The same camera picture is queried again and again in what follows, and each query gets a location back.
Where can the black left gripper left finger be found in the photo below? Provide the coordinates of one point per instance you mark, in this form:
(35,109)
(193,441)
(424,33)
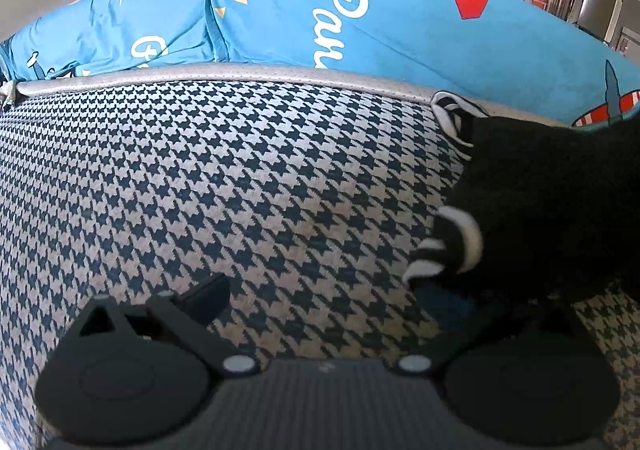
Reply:
(127,374)

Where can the blue cartoon print quilt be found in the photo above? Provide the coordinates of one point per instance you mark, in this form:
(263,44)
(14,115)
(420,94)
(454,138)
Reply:
(503,51)

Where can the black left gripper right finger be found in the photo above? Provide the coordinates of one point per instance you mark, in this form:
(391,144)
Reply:
(526,374)

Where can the black garment with striped cuffs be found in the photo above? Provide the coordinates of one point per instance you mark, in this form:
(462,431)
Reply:
(538,211)

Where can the houndstooth sofa cushion cover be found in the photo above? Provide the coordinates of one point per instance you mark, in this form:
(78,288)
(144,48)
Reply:
(309,196)

